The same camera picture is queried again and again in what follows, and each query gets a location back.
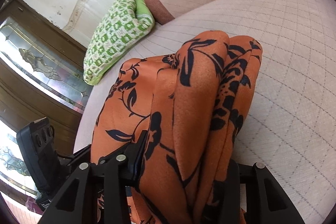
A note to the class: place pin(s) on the wooden door with patterned glass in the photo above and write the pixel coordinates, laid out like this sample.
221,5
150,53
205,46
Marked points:
26,98

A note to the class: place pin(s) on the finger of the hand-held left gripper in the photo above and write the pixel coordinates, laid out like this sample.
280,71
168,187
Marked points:
78,155

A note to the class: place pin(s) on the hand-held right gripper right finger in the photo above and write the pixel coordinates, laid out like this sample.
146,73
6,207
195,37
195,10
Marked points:
252,187

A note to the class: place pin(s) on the orange black floral garment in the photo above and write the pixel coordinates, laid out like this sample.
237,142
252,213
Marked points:
189,108

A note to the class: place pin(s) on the green white checkered pillow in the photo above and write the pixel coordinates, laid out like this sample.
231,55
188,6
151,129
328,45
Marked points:
115,37

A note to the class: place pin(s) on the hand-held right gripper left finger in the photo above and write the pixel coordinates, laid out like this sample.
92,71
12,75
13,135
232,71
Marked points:
137,161

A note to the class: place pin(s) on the pink quilted mattress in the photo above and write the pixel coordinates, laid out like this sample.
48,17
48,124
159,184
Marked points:
288,69

